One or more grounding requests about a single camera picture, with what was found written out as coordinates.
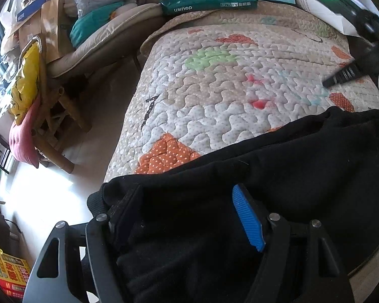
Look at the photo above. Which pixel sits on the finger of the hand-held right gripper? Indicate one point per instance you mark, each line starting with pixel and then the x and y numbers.
pixel 344 73

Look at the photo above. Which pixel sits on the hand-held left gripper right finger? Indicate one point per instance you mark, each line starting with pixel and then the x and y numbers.
pixel 248 217

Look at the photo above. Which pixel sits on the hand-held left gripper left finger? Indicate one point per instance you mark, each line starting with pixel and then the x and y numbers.
pixel 126 214

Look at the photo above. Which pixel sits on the black pants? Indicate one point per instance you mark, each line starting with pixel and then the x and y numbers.
pixel 271 180

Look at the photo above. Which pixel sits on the patterned quilted blanket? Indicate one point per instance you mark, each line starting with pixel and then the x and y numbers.
pixel 240 79

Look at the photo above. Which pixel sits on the pink cushion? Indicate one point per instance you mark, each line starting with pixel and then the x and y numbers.
pixel 23 139

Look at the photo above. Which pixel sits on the red yellow printed box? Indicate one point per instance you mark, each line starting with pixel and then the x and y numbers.
pixel 11 273

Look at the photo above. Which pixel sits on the green paper ream pack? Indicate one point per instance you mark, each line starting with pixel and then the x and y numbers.
pixel 208 2

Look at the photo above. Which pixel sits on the yellow plastic bag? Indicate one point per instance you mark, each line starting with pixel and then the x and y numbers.
pixel 25 85

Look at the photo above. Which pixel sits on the beige cushioned rattan chair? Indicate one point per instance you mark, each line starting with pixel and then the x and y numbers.
pixel 91 47

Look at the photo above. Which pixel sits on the teal cloth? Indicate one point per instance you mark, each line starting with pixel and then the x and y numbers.
pixel 94 19

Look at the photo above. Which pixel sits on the brown paper bag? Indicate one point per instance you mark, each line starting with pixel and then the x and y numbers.
pixel 52 22

